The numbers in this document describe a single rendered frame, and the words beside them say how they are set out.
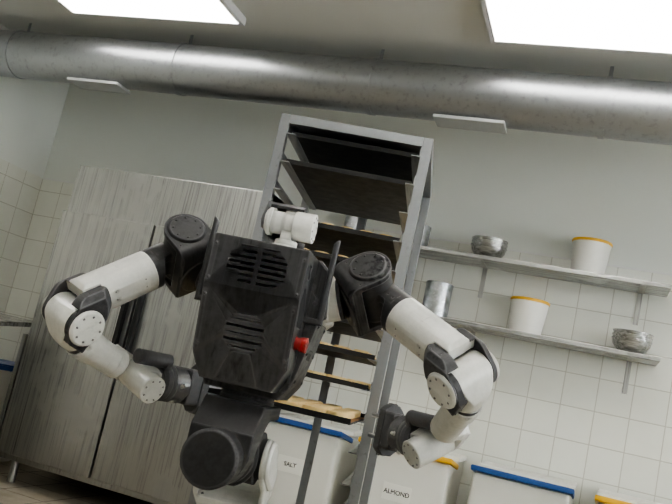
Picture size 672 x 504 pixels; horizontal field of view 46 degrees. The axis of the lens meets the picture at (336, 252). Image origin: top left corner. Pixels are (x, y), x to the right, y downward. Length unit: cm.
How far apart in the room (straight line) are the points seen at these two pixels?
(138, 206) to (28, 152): 170
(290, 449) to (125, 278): 315
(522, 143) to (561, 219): 58
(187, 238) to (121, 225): 343
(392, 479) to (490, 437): 84
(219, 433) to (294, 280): 32
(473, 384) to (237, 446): 46
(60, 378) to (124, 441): 60
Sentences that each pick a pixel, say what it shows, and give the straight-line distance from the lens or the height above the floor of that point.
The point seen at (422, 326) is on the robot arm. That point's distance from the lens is 158.
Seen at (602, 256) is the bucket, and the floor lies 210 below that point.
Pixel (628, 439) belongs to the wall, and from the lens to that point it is 511.
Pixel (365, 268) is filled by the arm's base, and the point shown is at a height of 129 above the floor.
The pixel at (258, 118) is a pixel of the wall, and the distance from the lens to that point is 600.
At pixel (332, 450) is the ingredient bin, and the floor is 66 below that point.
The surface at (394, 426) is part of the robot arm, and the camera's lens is 186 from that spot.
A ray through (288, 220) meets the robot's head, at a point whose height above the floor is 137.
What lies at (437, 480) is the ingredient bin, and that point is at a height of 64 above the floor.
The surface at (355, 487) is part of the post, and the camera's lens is 235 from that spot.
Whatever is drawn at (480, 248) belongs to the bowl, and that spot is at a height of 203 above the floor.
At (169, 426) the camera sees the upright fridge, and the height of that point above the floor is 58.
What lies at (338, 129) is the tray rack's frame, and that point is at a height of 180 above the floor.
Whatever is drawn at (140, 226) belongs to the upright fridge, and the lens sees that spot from 507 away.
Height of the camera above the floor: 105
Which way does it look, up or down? 9 degrees up
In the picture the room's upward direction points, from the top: 13 degrees clockwise
